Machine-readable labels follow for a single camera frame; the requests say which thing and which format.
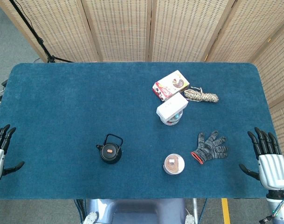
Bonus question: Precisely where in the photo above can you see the clear round jar brown contents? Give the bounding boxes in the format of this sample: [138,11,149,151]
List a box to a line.
[163,153,186,176]

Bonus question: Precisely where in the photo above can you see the black tripod stand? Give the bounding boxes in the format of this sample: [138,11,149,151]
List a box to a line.
[8,0,75,63]

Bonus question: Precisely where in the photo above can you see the beige braided rope bundle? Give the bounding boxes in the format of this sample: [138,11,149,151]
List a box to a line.
[184,86,219,103]

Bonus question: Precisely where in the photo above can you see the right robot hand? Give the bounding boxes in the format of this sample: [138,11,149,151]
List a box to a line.
[239,127,284,190]

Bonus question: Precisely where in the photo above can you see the white rectangular box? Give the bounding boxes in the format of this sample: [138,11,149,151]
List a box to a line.
[156,92,189,122]

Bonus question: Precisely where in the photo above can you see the grey striped knit glove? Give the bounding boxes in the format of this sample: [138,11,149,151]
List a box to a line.
[191,130,229,165]

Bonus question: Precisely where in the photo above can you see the black round lid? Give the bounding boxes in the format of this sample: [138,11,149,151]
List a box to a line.
[102,143,119,160]

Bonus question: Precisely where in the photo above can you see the woven folding screen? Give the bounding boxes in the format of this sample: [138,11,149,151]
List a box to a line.
[0,0,284,161]

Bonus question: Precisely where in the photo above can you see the colourful printed snack box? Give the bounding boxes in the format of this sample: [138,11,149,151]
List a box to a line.
[152,70,190,102]

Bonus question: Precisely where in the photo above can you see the black cast iron teapot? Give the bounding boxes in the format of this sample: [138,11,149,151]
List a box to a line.
[96,133,124,165]

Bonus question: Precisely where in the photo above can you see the white printed round tub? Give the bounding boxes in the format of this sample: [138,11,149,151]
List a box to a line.
[159,110,183,126]

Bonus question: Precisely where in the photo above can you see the blue grey robot torso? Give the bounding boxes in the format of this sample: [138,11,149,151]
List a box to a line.
[82,198,195,224]

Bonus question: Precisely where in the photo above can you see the blue table mat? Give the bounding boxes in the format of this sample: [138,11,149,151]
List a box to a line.
[0,62,280,200]

